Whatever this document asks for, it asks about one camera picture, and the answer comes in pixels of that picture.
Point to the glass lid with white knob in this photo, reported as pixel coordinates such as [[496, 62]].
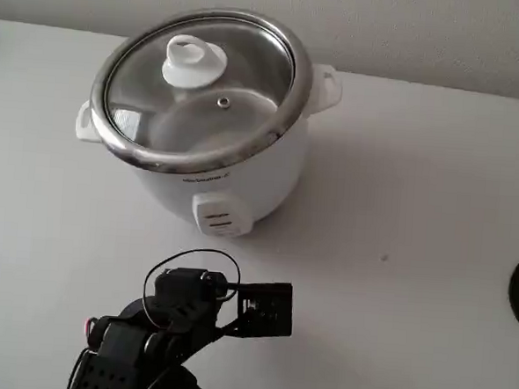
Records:
[[192, 67]]

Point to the white rice cooker body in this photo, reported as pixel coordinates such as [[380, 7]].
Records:
[[264, 181]]

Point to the glass lid with steel rim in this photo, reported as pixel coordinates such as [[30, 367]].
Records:
[[303, 84]]

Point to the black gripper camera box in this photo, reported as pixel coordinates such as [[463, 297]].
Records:
[[265, 309]]

